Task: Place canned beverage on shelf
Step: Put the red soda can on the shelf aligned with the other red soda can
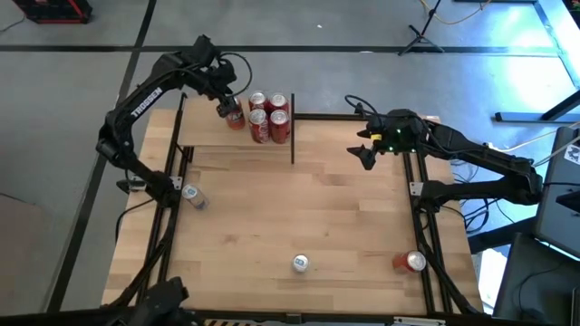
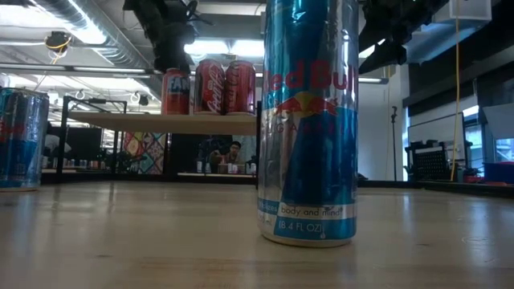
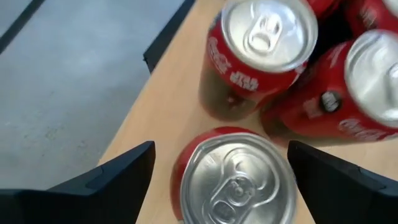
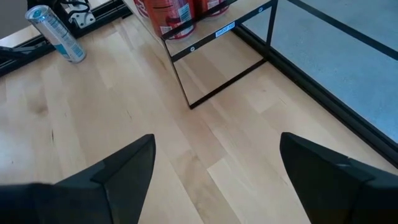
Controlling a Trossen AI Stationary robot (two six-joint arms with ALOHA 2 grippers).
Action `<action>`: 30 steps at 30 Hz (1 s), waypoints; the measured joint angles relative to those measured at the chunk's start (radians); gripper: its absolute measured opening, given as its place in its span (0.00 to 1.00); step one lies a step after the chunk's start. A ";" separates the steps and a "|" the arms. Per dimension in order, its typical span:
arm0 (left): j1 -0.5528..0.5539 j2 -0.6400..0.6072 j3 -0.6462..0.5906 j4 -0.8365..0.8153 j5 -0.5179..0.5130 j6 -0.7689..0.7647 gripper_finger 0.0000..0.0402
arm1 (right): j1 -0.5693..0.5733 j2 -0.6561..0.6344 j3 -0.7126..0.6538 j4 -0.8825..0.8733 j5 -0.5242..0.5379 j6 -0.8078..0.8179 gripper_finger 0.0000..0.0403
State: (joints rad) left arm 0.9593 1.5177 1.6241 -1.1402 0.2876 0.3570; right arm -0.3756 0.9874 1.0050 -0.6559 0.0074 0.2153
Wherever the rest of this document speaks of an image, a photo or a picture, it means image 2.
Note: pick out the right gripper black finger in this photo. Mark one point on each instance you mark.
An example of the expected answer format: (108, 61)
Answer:
(387, 56)

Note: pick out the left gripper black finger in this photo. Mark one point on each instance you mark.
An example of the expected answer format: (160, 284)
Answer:
(172, 60)

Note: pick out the orange Fanta can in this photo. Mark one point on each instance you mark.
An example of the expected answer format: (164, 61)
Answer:
(175, 100)

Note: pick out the red Coca-Cola can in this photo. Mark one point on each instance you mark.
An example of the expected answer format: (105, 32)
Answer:
(209, 88)

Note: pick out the dark red soda can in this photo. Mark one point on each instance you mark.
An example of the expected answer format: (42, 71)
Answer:
(240, 88)

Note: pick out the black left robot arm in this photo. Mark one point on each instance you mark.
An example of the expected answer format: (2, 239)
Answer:
(148, 14)

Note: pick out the bright ceiling light panel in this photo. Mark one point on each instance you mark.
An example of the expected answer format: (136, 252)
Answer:
(213, 47)

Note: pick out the long ceiling light strip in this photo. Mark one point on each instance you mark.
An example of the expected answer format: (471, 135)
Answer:
(108, 70)

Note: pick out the white ceiling box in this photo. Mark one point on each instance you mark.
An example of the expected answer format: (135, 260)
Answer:
(470, 10)

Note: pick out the thin black stand pole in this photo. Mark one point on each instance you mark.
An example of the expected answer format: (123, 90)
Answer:
(394, 140)

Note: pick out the colourful patterned panel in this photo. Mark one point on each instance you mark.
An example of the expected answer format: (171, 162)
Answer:
(148, 156)

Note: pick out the person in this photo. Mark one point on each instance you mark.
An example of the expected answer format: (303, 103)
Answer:
(235, 154)
(54, 142)

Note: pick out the large blue silver Red Bull can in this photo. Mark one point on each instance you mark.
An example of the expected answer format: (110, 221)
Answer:
(309, 160)

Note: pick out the blue storage bin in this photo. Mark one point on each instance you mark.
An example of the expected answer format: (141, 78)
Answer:
(500, 172)

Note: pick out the white rectangular ceiling duct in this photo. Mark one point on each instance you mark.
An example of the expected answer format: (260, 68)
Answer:
(437, 36)

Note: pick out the silver spiral ceiling duct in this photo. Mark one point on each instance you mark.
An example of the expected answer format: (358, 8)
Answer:
(116, 56)

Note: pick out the wooden shelf with black frame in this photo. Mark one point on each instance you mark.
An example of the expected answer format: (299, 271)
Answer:
(160, 123)

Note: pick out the black table edge frame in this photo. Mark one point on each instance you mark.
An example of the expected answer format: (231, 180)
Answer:
(217, 180)

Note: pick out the black background station frame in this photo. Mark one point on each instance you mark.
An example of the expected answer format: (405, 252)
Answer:
(62, 140)

